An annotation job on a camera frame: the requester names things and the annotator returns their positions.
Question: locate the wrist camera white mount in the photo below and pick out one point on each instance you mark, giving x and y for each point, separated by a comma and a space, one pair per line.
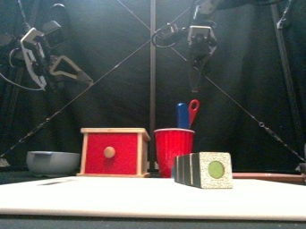
200, 31
29, 59

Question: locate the red ribbed plastic cup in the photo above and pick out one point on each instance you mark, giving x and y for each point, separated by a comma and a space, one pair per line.
171, 155

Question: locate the vertical metal frame pole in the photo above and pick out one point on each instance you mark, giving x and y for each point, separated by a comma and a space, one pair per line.
152, 89

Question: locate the white cutting board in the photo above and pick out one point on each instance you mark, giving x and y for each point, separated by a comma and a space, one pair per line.
119, 199

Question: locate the toy sushi roll green centre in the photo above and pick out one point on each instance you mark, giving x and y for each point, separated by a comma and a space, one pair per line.
207, 170

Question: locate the grey slanted frame post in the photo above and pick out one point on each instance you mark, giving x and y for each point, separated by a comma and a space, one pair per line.
289, 83

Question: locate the grey bowl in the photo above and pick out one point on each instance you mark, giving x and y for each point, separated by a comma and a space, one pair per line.
51, 164

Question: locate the black backdrop cloth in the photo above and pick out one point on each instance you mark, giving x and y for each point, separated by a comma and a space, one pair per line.
111, 59

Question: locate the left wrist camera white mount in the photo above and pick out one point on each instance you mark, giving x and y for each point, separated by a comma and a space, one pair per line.
29, 59

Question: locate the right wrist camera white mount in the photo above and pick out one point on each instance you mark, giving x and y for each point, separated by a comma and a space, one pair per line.
200, 31

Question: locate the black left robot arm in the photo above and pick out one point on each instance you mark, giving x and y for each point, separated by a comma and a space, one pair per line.
12, 59

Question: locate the wooden box with red drawer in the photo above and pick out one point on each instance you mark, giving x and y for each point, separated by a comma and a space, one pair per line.
119, 155

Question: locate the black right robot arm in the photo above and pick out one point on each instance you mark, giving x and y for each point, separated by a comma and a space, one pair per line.
204, 12

